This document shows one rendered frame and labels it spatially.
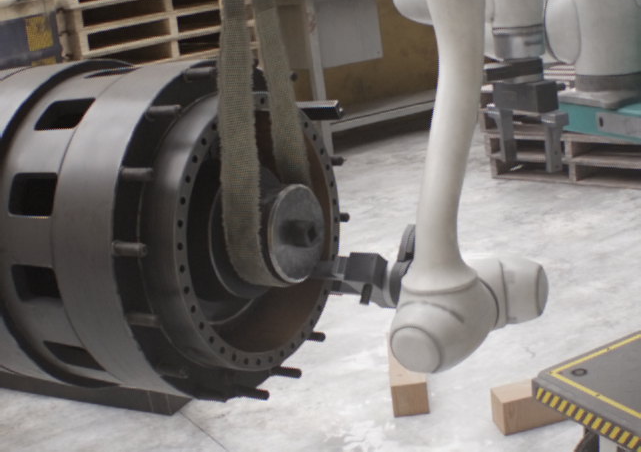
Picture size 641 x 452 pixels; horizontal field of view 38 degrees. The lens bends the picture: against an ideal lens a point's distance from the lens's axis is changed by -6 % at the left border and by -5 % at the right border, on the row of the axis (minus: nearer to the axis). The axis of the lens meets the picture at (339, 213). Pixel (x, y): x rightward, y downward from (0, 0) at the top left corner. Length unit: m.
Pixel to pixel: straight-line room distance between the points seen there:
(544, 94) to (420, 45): 5.68
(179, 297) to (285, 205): 0.20
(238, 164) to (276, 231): 0.11
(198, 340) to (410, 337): 0.29
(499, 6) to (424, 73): 5.70
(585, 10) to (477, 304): 0.77
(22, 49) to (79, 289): 3.25
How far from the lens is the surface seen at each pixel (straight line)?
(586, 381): 2.06
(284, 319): 1.55
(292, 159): 1.43
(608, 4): 1.87
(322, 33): 6.08
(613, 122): 1.86
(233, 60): 1.31
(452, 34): 1.33
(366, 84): 7.03
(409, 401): 2.67
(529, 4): 1.64
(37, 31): 4.58
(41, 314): 1.44
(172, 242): 1.27
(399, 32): 7.19
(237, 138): 1.33
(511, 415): 2.52
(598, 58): 1.88
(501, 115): 1.75
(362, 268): 1.47
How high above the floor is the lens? 1.22
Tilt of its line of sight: 15 degrees down
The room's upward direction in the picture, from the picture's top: 8 degrees counter-clockwise
